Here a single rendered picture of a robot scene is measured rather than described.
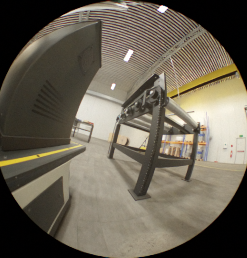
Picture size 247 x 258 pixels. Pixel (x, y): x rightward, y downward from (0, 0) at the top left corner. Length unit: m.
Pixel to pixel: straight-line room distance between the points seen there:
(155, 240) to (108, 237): 0.20
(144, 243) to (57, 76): 0.66
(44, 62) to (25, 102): 0.10
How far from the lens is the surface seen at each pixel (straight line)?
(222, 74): 8.12
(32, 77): 0.22
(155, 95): 0.70
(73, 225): 0.45
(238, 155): 9.60
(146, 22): 8.01
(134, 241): 0.45
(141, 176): 0.64
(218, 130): 9.79
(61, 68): 0.28
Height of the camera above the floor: 0.41
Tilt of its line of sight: 9 degrees up
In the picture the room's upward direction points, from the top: 14 degrees clockwise
